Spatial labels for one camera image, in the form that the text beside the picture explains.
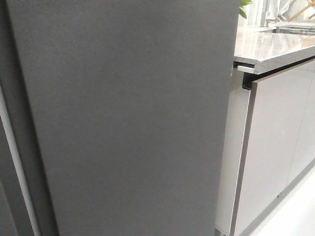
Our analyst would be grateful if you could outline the dark grey fridge door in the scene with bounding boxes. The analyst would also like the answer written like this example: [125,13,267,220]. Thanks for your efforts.
[0,0,240,236]

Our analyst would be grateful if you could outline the light grey cabinet door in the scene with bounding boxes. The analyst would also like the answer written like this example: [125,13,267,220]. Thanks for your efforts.
[231,62,315,236]

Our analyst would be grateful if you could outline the far grey cabinet door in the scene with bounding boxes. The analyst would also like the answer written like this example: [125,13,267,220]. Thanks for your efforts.
[287,75,315,185]

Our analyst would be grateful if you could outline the left dark fridge door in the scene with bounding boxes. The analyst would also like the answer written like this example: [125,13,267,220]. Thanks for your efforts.
[0,125,34,236]

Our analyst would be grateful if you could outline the grey kitchen countertop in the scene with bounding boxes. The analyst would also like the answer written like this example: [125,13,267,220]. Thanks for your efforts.
[234,27,315,75]

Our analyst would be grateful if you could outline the green plant leaves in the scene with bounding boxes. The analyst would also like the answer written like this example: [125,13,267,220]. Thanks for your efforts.
[239,0,253,19]

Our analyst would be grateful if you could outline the steel kitchen faucet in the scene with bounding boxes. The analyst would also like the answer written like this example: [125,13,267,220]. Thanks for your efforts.
[259,0,280,27]

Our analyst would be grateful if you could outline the metal dish rack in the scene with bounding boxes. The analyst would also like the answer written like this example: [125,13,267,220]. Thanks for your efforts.
[275,21,315,36]

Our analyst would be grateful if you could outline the wooden stick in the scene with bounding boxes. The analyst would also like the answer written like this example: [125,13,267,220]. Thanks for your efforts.
[288,1,315,22]

